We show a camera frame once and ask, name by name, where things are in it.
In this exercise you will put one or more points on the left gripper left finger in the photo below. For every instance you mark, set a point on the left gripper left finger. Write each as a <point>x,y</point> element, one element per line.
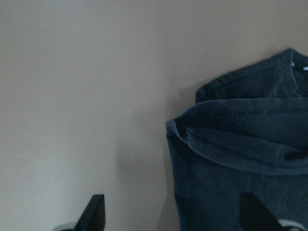
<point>93,217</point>

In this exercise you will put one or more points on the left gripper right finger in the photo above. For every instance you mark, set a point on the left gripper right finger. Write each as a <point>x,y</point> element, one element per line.
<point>254,216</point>

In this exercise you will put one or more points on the black graphic t-shirt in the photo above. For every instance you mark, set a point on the black graphic t-shirt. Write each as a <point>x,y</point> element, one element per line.
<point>246,133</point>

